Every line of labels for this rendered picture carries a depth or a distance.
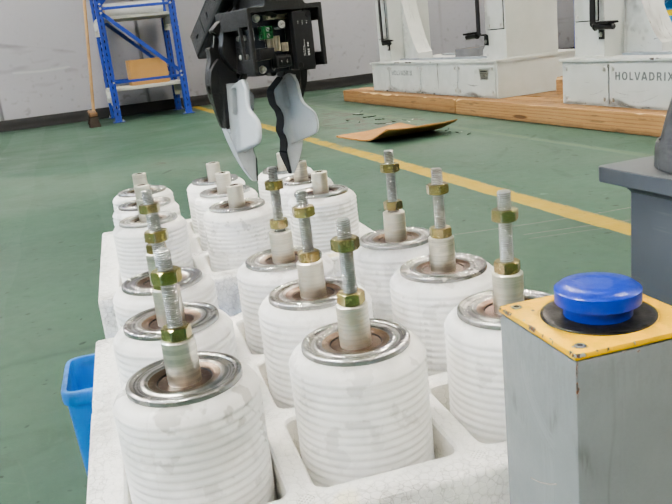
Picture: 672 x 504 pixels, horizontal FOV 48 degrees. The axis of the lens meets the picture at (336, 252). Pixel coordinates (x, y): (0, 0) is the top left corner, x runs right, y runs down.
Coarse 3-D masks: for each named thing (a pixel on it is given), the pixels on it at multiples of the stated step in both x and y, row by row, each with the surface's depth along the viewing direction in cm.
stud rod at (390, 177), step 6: (384, 150) 75; (390, 150) 74; (384, 156) 75; (390, 156) 74; (390, 162) 75; (390, 174) 75; (390, 180) 75; (390, 186) 75; (390, 192) 75; (396, 192) 76; (390, 198) 76; (396, 198) 76; (396, 210) 76
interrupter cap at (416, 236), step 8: (376, 232) 80; (384, 232) 79; (408, 232) 79; (416, 232) 78; (424, 232) 78; (360, 240) 77; (368, 240) 77; (376, 240) 77; (384, 240) 77; (408, 240) 76; (416, 240) 75; (424, 240) 74; (368, 248) 75; (376, 248) 74; (384, 248) 74; (392, 248) 74; (400, 248) 74
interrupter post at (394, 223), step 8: (384, 216) 76; (392, 216) 75; (400, 216) 76; (384, 224) 76; (392, 224) 76; (400, 224) 76; (392, 232) 76; (400, 232) 76; (392, 240) 76; (400, 240) 76
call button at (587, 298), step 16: (592, 272) 38; (560, 288) 36; (576, 288) 36; (592, 288) 35; (608, 288) 35; (624, 288) 35; (640, 288) 35; (560, 304) 36; (576, 304) 35; (592, 304) 34; (608, 304) 34; (624, 304) 34; (640, 304) 35; (576, 320) 36; (592, 320) 35; (608, 320) 35; (624, 320) 35
